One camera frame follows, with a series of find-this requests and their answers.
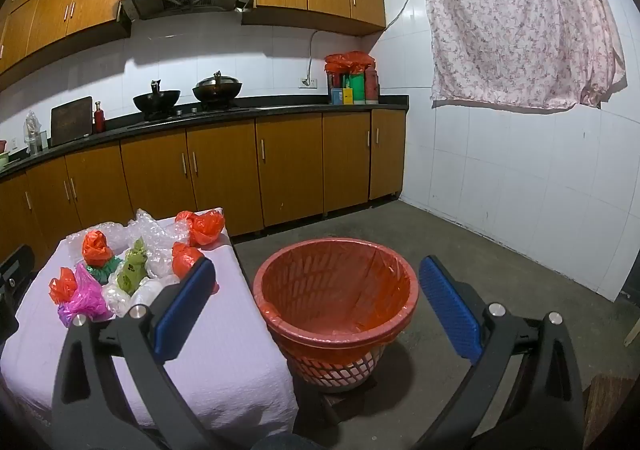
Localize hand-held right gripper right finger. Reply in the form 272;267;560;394
410;255;587;450

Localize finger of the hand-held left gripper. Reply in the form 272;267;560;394
0;244;37;336

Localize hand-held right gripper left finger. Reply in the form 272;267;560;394
50;257;261;450

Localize large orange plastic bag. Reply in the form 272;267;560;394
175;210;225;247

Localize red plastic waste basket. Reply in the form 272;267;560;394
252;238;420;393

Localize white plastic bag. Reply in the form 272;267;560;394
102;279;166;320

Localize light green plastic bag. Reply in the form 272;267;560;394
115;238;149;296

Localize pink plastic bag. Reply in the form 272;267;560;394
57;264;114;328

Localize dark green plastic bag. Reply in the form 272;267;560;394
87;257;124;284

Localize clear bubble wrap sheet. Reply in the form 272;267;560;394
70;208;194;282

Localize dark wooden cutting board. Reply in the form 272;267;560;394
50;96;94;147

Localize orange wooden base cabinets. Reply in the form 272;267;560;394
0;109;407;276

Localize brown wooden board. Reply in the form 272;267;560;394
584;374;640;450

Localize black gas stove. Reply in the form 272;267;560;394
127;105;251;131

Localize black wok without lid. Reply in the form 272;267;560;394
132;80;182;120

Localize black wok with lid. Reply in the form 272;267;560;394
192;71;244;107

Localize black kitchen countertop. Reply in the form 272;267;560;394
0;95;410;181

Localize red plastic bag cover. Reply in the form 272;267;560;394
324;51;377;77

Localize pink floral cloth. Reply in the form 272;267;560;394
413;0;629;111

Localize white power cable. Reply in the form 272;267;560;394
306;29;332;81

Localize thin white cord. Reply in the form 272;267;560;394
384;0;421;29

